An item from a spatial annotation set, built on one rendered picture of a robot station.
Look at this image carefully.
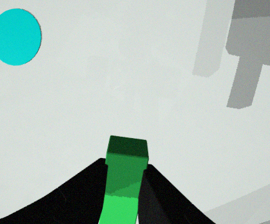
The green rectangular post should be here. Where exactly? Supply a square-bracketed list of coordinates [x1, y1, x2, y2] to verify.
[100, 135, 149, 224]

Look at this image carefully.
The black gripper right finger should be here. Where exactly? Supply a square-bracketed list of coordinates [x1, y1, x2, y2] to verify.
[137, 164, 215, 224]

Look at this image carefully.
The cyan circle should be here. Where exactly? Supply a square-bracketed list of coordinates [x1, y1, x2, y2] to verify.
[0, 8, 41, 65]

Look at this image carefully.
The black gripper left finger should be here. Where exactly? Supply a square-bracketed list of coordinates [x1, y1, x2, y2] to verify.
[0, 157, 108, 224]

